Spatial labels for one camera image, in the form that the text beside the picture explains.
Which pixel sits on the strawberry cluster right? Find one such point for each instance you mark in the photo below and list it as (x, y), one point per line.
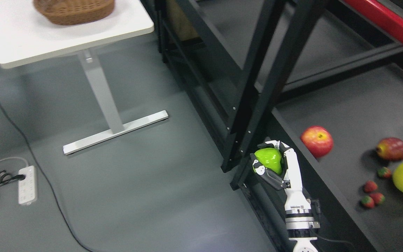
(377, 197)

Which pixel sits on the white standing table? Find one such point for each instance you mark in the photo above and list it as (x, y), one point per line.
(26, 37)

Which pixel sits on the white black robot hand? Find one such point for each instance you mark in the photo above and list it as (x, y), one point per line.
(289, 179)

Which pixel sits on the strawberry below pomegranate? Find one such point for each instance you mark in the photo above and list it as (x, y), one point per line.
(384, 173)

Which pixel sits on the green apple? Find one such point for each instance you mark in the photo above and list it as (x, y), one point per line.
(270, 158)

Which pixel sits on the strawberry cluster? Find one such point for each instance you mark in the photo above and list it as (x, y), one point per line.
(367, 202)
(370, 186)
(377, 197)

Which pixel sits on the black shelf tray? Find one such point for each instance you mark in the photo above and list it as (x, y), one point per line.
(358, 112)

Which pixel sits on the strawberry cluster bottom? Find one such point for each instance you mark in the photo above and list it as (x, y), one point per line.
(367, 202)

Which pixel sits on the strawberry cluster left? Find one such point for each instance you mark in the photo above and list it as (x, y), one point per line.
(370, 186)

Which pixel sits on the red apple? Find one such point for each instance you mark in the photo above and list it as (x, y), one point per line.
(317, 140)

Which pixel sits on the brown wicker basket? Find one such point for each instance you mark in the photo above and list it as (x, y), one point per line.
(74, 12)

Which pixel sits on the red shelf beam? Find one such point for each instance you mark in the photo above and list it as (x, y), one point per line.
(381, 15)

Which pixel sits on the dark red pomegranate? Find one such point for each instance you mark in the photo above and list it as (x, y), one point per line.
(390, 149)

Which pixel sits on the white power strip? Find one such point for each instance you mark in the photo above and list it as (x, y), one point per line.
(27, 187)

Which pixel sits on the black shelf frame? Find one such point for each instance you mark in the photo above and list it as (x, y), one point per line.
(239, 59)

